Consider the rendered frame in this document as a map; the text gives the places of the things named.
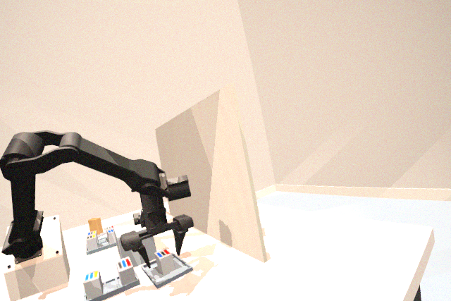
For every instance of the beige flat panel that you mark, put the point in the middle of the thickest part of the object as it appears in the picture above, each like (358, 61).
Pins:
(207, 143)

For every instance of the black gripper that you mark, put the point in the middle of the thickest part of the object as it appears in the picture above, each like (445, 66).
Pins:
(156, 223)

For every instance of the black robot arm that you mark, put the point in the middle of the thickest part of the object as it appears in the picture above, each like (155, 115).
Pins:
(23, 159)

